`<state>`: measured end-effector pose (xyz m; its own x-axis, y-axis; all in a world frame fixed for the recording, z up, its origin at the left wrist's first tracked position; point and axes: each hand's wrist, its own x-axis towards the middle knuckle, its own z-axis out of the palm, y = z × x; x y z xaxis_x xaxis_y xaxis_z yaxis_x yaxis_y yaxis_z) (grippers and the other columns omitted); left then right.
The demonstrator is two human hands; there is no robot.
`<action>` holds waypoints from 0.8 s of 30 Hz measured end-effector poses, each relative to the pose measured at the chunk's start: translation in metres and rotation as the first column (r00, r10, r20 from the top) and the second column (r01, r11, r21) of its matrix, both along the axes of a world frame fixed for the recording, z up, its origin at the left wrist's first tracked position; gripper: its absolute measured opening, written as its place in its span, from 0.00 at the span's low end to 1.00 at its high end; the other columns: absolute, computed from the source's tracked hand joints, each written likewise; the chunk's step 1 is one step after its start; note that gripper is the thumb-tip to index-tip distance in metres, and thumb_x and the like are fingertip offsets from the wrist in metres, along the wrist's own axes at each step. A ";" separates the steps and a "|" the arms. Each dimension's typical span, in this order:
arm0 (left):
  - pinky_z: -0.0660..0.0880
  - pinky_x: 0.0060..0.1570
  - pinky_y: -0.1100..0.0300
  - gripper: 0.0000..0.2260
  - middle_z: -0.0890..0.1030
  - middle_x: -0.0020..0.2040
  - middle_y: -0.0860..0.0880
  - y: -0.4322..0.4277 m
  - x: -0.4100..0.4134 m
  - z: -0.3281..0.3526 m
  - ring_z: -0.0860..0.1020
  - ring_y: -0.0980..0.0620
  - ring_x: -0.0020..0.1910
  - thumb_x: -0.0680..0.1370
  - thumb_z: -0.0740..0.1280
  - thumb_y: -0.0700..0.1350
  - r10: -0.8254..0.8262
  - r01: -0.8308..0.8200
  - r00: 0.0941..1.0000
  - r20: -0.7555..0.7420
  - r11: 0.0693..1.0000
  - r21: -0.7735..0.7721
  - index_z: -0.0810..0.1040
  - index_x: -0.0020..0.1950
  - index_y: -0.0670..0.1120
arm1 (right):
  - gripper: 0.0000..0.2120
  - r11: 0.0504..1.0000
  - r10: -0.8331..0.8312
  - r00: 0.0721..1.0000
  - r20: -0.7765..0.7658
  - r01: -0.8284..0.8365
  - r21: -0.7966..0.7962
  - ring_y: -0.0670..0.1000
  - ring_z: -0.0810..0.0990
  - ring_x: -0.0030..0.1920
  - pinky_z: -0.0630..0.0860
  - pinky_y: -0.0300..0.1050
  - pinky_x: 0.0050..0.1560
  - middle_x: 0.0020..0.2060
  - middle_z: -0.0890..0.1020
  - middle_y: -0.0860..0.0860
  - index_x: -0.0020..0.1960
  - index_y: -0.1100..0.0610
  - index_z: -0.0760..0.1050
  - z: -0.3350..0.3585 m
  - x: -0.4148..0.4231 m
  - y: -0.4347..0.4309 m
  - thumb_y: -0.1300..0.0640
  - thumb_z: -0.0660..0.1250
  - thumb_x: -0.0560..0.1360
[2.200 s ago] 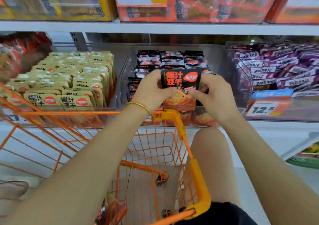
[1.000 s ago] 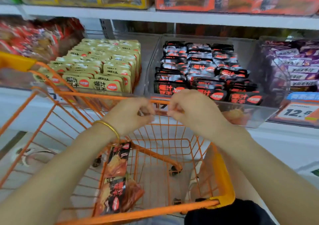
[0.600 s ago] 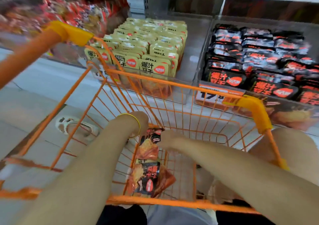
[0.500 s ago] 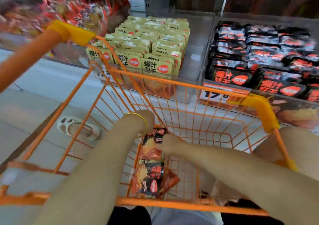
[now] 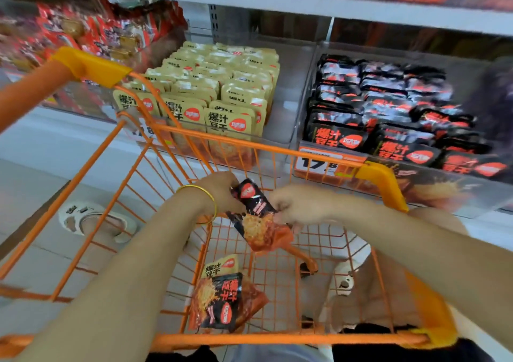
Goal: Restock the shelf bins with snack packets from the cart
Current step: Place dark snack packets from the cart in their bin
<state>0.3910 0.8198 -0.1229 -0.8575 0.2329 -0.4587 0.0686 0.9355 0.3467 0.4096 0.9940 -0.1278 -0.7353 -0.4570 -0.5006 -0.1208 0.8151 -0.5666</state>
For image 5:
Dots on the person's right forearm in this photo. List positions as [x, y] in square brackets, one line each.
[441, 261]

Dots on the person's right white sandal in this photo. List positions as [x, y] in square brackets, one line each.
[343, 282]

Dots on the person's left hand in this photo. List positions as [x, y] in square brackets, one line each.
[220, 191]

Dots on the pile of red tan packets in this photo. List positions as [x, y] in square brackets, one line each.
[80, 29]

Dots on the black flame print snack packet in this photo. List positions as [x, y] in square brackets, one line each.
[256, 229]

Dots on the row of yellow orange snacks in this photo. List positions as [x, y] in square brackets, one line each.
[184, 111]
[132, 101]
[228, 121]

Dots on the black shorts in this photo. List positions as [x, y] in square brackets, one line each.
[417, 346]

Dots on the person's right leg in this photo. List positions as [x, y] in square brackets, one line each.
[377, 294]

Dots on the pile of black orange snacks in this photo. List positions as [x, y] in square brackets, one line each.
[220, 302]

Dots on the orange shopping cart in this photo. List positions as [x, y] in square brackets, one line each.
[80, 65]

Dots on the person's right hand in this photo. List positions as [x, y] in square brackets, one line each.
[303, 204]

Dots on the person's left forearm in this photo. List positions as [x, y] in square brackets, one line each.
[96, 294]

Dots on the orange price tag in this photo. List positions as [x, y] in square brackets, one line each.
[152, 129]
[320, 159]

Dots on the person's left white sandal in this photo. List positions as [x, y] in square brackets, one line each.
[80, 213]

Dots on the person's white sandal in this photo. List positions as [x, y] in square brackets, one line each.
[80, 213]
[343, 282]

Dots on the row of black orange snacks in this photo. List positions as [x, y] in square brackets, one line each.
[473, 165]
[337, 137]
[405, 151]

